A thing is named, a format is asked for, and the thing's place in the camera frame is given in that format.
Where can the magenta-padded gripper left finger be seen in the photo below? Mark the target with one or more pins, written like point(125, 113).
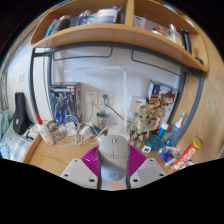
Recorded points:
point(80, 171)

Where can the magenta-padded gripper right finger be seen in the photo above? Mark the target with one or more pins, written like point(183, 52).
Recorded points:
point(146, 171)

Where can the white computer mouse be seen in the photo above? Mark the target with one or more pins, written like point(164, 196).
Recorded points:
point(113, 156)

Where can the small white desk clock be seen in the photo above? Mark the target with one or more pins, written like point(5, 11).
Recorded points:
point(146, 149)

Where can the blue snack packet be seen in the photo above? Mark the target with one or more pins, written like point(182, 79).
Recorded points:
point(169, 155)

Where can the teal round container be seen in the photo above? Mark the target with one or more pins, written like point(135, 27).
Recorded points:
point(154, 142)

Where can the white charger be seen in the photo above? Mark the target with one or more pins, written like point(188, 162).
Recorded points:
point(70, 128)
point(85, 131)

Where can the red chips can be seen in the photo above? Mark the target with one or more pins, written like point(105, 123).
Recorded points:
point(186, 155)

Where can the blue spray bottle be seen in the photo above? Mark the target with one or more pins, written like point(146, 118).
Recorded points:
point(174, 133)

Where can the white red-pump lotion bottle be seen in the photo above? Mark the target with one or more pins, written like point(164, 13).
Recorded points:
point(46, 133)

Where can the plaid bed sheet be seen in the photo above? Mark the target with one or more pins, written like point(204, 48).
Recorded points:
point(20, 148)

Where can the blue robot model kit box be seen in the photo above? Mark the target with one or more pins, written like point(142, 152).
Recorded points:
point(65, 101)

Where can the colourful figure box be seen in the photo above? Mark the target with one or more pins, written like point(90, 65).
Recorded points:
point(163, 96)

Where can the black bag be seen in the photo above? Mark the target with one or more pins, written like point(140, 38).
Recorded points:
point(20, 115)

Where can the teal blanket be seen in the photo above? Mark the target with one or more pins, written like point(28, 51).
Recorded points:
point(5, 126)

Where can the wooden shelf unit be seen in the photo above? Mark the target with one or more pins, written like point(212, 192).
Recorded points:
point(113, 33)

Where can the white wall socket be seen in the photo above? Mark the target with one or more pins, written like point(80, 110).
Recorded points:
point(90, 97)

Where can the grey metal bed frame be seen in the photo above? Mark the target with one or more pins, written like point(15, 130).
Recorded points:
point(32, 83)

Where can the white wall switch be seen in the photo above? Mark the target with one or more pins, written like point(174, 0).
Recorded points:
point(21, 78)

